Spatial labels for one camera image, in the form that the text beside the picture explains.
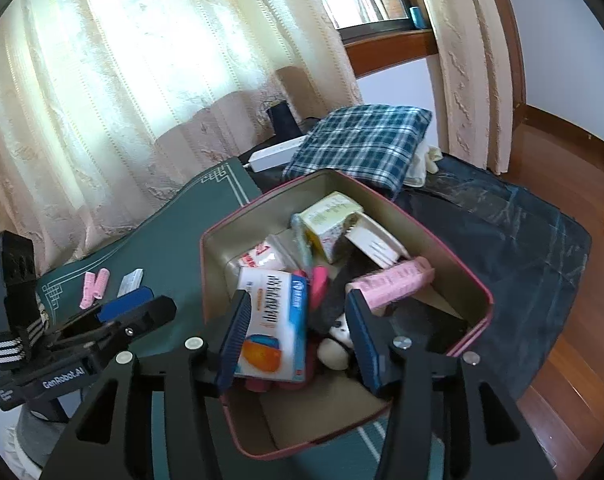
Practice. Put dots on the small yellow and white box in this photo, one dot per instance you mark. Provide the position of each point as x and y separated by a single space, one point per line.
327 220

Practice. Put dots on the black comb attachment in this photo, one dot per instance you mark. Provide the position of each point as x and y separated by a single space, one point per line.
332 302

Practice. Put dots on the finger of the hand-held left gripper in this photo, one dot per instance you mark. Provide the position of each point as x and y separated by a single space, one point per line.
124 304
127 325

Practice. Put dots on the white round lid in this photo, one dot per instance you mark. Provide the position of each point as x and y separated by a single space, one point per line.
377 240

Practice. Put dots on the pink hair roller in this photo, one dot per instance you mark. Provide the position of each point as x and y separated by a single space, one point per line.
89 290
103 285
397 280

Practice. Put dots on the white power strip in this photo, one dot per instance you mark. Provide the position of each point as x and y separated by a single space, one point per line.
277 152

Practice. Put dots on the panda toy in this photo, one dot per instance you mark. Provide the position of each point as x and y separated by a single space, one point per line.
334 345

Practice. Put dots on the green desk mat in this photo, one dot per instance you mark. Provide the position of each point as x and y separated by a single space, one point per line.
182 220

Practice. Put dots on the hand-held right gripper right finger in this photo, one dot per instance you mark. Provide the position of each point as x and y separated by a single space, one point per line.
369 345

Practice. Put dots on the white packet with red print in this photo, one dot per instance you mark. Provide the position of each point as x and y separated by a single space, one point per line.
262 257

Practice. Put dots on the blue plaid cloth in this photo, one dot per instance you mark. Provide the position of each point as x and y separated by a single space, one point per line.
362 145

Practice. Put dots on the cream cloth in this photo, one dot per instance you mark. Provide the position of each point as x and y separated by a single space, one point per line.
424 165

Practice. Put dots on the wooden window frame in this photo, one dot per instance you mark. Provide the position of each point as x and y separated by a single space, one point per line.
392 45

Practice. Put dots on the small teal container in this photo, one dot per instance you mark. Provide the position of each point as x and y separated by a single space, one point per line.
417 16

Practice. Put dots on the blue and white medicine box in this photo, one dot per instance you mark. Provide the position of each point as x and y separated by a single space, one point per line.
272 320

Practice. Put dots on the red tin box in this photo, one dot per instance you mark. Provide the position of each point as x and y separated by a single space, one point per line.
222 270

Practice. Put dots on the cream patterned curtain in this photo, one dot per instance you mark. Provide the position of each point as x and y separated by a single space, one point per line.
132 85
472 60

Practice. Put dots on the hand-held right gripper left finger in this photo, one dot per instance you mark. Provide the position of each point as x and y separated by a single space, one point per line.
234 340

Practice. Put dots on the pink foam bendy curler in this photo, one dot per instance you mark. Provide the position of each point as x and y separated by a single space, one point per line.
318 287

